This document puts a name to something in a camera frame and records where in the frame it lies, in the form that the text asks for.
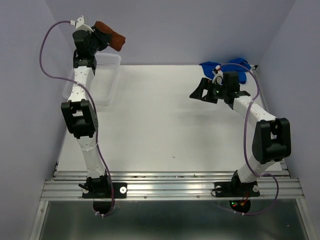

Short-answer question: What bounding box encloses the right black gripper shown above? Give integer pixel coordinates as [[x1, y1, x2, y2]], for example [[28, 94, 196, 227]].
[[188, 77, 228, 103]]

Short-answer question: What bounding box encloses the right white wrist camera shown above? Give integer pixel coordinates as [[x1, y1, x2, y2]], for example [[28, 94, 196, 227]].
[[212, 65, 223, 85]]

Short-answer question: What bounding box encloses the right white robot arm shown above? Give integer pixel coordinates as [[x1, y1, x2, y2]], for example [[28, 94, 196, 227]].
[[189, 71, 292, 195]]

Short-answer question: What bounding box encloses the white plastic basket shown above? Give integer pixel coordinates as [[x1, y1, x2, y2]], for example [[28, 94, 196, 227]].
[[61, 51, 122, 106]]

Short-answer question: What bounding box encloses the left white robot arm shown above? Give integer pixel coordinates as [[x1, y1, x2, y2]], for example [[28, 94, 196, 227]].
[[61, 26, 112, 179]]

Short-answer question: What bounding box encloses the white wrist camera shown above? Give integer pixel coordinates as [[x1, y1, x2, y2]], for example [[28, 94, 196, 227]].
[[212, 65, 223, 85], [69, 15, 93, 33]]

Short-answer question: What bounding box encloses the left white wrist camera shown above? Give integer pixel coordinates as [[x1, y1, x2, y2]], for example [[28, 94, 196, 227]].
[[69, 15, 93, 33]]

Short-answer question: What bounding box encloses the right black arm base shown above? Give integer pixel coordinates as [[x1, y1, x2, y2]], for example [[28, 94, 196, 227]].
[[211, 171, 260, 198]]

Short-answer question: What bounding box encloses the blue towel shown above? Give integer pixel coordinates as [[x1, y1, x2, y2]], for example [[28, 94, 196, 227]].
[[199, 57, 252, 84]]

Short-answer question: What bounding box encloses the brown towel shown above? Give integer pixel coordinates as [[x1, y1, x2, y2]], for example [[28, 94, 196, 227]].
[[94, 21, 126, 52]]

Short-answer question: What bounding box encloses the aluminium rail frame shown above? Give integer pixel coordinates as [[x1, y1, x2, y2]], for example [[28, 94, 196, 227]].
[[31, 65, 319, 240]]

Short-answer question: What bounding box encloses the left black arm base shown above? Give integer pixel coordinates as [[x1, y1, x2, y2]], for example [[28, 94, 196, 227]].
[[78, 175, 128, 199]]

